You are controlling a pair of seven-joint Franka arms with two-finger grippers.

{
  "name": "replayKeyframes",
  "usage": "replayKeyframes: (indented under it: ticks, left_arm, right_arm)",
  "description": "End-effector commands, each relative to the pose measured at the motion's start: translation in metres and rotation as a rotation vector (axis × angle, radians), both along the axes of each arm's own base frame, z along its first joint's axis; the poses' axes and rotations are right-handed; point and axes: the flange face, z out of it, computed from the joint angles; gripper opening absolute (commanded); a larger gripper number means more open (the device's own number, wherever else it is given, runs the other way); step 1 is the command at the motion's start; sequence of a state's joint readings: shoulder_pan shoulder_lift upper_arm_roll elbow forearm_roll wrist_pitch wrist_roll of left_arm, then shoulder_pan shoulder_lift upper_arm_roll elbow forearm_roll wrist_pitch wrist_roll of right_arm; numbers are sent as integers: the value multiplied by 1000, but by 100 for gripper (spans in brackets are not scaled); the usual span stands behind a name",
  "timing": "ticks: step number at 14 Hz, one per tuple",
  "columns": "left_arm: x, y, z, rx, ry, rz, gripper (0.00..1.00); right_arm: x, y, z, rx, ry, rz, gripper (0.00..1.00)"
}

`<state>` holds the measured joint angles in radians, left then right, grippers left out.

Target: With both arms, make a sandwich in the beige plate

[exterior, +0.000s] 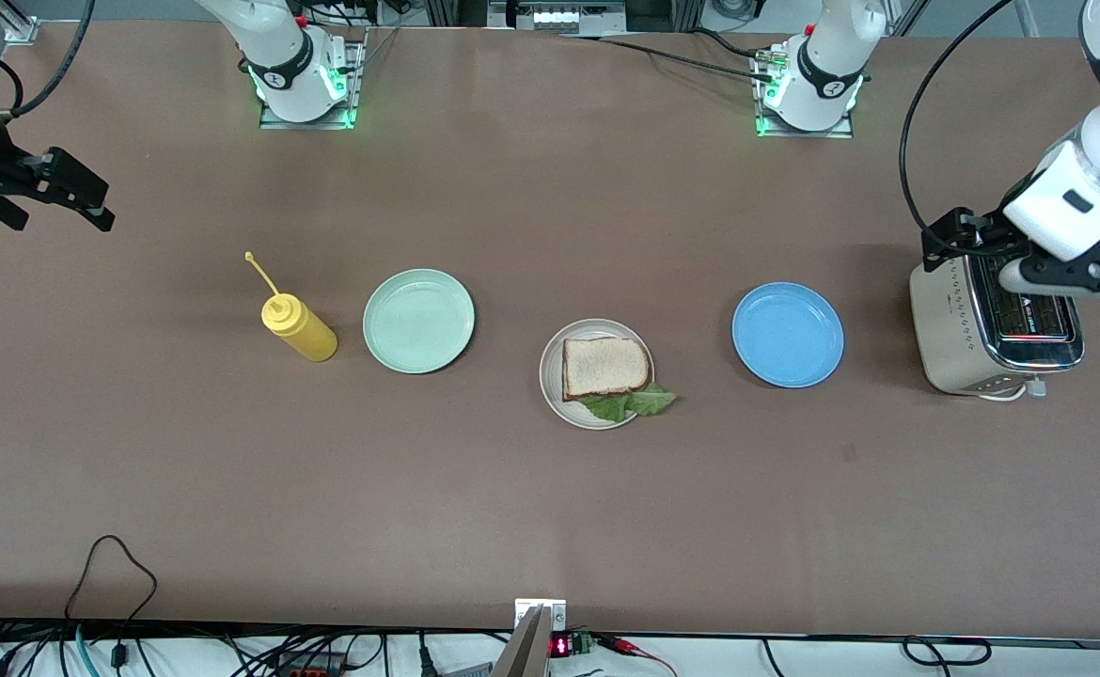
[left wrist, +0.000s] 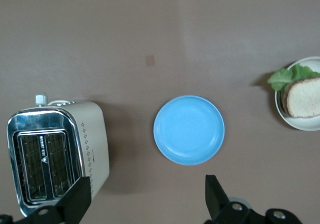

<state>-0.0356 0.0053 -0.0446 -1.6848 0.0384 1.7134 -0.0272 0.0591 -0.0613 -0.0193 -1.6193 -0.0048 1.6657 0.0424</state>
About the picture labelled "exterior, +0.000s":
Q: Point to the silver metal bracket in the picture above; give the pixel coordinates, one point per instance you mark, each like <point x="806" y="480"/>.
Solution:
<point x="557" y="616"/>

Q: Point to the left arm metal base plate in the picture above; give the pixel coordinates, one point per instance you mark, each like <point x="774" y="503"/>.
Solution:
<point x="804" y="133"/>

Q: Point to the grey metal bar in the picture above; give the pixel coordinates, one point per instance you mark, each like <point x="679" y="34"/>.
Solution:
<point x="524" y="653"/>

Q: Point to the aluminium frame post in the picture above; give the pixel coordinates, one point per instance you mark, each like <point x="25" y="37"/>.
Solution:
<point x="19" y="28"/>

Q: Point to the beige and chrome toaster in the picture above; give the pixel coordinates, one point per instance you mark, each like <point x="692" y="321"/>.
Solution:
<point x="940" y="320"/>

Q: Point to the red digit display module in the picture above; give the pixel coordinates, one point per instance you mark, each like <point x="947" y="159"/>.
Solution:
<point x="561" y="646"/>

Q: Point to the red alligator clip lead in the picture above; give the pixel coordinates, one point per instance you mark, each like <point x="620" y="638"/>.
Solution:
<point x="620" y="644"/>

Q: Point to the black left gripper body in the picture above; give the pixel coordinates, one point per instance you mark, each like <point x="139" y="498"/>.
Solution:
<point x="985" y="235"/>

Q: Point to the beige plate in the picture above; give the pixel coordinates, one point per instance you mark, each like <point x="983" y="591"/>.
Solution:
<point x="551" y="376"/>

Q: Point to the black control box with lights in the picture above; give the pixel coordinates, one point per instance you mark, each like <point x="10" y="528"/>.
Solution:
<point x="555" y="17"/>

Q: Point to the pale green plate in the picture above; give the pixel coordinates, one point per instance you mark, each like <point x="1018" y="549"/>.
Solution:
<point x="418" y="322"/>

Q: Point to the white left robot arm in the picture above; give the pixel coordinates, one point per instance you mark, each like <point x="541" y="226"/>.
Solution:
<point x="827" y="75"/>

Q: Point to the yellow mustard squeeze bottle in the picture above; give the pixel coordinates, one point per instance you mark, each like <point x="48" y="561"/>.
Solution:
<point x="304" y="331"/>

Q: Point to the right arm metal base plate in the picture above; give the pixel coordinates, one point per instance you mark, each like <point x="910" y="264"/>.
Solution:
<point x="358" y="94"/>

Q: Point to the green lettuce leaf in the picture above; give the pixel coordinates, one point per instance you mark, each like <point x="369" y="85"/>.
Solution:
<point x="635" y="404"/>

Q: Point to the blue plate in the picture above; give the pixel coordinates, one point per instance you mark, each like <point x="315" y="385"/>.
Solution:
<point x="788" y="335"/>

